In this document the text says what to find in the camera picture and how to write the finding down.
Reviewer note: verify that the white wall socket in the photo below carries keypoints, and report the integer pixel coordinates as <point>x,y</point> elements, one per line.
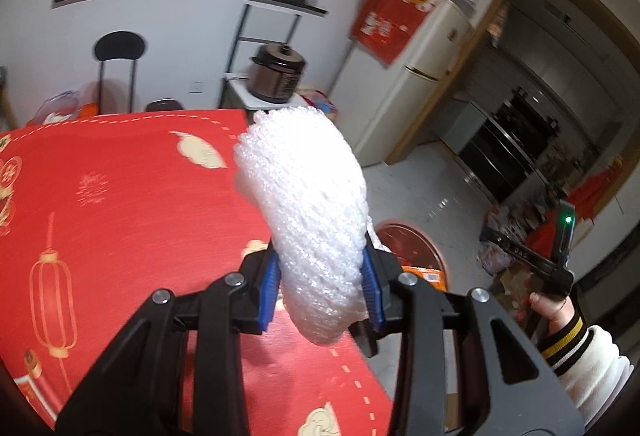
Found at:
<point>197,87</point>

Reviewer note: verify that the cream refrigerator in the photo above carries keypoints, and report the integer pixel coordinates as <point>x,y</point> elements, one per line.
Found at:
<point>400,106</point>

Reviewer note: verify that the orange cardboard box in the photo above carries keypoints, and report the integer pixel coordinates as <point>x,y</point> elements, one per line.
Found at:
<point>425,277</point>

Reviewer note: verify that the black round chair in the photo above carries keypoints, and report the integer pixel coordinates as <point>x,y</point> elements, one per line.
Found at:
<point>120,46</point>

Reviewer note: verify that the brown trash bin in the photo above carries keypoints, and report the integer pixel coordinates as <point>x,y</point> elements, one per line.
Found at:
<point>410,241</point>

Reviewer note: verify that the black metal rack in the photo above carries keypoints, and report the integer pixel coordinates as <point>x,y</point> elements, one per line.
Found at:
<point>240,88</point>

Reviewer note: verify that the person's right hand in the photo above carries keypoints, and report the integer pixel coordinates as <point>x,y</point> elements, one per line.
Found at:
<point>552,313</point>

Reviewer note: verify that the red printed cloth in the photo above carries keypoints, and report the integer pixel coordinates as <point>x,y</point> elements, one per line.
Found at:
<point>390,23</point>

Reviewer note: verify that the clear plastic container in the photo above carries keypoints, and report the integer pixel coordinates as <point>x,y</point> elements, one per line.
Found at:
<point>60,106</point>

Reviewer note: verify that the red printed tablecloth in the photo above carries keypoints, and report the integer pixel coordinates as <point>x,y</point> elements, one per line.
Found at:
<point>125,196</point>

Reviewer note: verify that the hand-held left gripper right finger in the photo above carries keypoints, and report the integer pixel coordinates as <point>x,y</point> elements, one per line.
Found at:
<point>374,296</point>

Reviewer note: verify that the white foam net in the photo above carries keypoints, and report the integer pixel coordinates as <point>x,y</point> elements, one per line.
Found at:
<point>300,196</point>

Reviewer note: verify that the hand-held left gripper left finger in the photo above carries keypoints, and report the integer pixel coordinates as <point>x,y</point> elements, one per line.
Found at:
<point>269,296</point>

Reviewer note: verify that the person's right forearm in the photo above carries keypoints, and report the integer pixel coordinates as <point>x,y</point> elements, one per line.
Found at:
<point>595,366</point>

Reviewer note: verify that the built-in black oven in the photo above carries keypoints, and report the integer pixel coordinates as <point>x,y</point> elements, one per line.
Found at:
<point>510,146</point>

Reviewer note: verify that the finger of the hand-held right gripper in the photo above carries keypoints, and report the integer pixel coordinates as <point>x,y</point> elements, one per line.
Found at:
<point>496,240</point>

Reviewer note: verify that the brown pressure cooker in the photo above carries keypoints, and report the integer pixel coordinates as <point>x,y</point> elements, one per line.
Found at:
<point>275,73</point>

